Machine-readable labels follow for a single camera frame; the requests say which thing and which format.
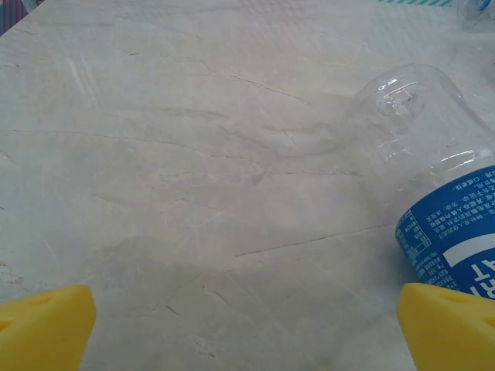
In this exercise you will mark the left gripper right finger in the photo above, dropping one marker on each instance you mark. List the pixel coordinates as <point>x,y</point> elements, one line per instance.
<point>452,336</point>

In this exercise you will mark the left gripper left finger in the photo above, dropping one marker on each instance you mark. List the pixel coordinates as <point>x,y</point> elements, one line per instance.
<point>42,332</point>

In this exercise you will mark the white cap blue label bottle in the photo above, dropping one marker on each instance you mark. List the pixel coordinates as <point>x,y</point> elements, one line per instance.
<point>444,216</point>

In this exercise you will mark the clear bottle blue red label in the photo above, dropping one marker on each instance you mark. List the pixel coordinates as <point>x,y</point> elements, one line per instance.
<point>473,17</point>

